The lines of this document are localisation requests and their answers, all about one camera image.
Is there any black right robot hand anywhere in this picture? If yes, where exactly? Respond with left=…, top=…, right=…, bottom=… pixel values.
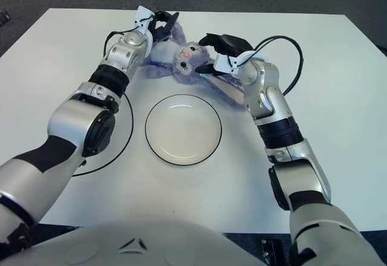
left=195, top=32, right=254, bottom=76

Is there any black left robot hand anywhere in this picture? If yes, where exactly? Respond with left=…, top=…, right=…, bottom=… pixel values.
left=150, top=10, right=180, bottom=42

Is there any purple plush bunny doll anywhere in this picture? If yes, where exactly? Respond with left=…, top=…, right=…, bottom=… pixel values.
left=141, top=22, right=246, bottom=108

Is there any white plate black rim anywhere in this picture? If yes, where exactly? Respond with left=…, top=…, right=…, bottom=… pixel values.
left=144, top=94, right=223, bottom=167

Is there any grey robot torso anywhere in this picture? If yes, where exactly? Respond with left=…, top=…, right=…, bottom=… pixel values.
left=27, top=219, right=264, bottom=266

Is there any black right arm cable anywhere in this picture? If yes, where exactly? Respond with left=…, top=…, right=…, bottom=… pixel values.
left=253, top=35, right=304, bottom=94

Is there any black metal bracket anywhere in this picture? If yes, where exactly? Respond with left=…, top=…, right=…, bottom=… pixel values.
left=261, top=238, right=284, bottom=265

